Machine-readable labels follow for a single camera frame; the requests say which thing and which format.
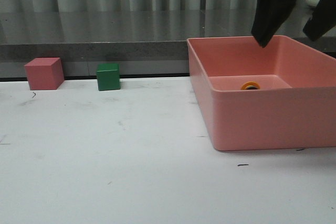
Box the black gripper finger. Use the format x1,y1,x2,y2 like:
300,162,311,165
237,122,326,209
303,0,335,41
251,0,296,48

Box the yellow push button switch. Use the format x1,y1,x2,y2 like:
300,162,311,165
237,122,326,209
240,81,260,90

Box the pink plastic bin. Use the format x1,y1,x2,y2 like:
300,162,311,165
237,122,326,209
187,36,335,151

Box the grey stone counter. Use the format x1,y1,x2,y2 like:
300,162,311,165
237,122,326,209
0,8,336,79

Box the green cube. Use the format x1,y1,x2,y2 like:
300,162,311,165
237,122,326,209
96,63,121,91

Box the pink cube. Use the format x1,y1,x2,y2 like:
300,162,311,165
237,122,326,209
24,57,65,90

